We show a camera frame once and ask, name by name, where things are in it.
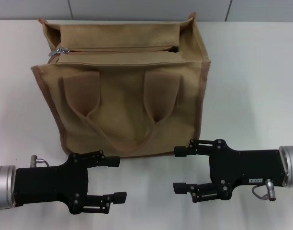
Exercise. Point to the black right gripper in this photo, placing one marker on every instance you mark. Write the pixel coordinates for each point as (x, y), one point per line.
(237, 165)

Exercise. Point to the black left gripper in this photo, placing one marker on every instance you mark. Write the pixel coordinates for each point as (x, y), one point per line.
(50, 184)

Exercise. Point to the khaki canvas food bag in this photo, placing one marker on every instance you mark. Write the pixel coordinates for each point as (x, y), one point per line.
(137, 95)

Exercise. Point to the silver metal zipper pull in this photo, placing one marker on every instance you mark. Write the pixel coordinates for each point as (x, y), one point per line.
(61, 50)

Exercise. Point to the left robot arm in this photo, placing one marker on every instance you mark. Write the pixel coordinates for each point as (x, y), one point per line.
(3, 187)

